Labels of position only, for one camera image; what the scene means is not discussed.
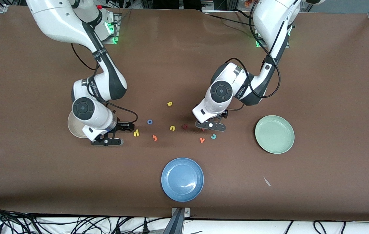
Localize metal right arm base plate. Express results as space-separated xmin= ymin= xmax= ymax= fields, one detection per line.
xmin=101 ymin=13 xmax=121 ymax=44

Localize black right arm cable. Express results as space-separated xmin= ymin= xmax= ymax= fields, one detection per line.
xmin=71 ymin=42 xmax=138 ymax=124

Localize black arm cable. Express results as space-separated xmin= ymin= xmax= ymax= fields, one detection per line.
xmin=71 ymin=42 xmax=138 ymax=124
xmin=223 ymin=0 xmax=281 ymax=111

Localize beige brown plate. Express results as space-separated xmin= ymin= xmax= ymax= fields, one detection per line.
xmin=68 ymin=110 xmax=92 ymax=139

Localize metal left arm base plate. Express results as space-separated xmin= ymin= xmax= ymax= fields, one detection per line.
xmin=255 ymin=32 xmax=290 ymax=48

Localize black base cable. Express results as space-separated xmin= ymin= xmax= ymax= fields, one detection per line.
xmin=204 ymin=10 xmax=256 ymax=29

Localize light green plate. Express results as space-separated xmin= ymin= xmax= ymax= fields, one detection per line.
xmin=255 ymin=115 xmax=295 ymax=154

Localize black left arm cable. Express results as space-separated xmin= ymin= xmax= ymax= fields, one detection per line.
xmin=223 ymin=0 xmax=281 ymax=111

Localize blue plate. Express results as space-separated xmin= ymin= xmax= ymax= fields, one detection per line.
xmin=161 ymin=158 xmax=204 ymax=202

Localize grey metal camera bracket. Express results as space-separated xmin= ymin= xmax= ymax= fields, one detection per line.
xmin=171 ymin=207 xmax=191 ymax=234

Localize brown table cover sheet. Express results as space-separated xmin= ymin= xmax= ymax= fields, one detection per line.
xmin=0 ymin=6 xmax=369 ymax=222

